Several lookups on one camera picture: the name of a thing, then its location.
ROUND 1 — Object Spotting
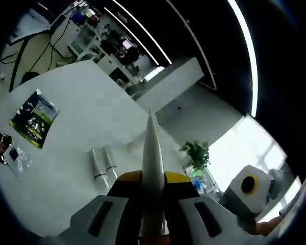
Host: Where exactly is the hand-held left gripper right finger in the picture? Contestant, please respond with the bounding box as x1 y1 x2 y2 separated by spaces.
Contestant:
164 171 248 245

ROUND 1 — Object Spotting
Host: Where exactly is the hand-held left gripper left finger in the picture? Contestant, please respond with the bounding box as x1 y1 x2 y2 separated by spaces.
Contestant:
39 171 143 245

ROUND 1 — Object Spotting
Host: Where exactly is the small white skincare bottle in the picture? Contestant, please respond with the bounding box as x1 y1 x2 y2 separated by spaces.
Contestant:
103 147 118 180
91 148 110 190

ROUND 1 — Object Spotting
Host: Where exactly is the white skincare squeeze tube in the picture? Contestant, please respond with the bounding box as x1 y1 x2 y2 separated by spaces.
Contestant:
140 109 166 238

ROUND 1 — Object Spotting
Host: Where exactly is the clear plastic bag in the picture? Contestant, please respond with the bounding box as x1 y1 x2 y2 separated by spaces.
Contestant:
2 145 34 177

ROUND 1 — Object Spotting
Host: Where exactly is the green and black packet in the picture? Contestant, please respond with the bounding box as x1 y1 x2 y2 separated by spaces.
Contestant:
9 89 60 149

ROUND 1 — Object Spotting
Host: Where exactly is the gold foil packet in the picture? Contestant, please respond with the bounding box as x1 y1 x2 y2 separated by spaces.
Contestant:
0 130 13 165

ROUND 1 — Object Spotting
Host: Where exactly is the person's right hand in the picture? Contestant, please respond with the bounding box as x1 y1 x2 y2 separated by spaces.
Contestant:
246 216 286 237

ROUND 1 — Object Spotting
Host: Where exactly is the blue plastic bag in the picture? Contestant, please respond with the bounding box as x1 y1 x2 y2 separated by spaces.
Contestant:
192 177 205 192

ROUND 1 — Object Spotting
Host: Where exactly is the potted green plant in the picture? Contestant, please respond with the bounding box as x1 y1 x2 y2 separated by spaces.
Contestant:
178 140 211 171

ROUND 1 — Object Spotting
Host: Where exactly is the long ceiling light strip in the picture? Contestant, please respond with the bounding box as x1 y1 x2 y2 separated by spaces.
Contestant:
226 0 259 118

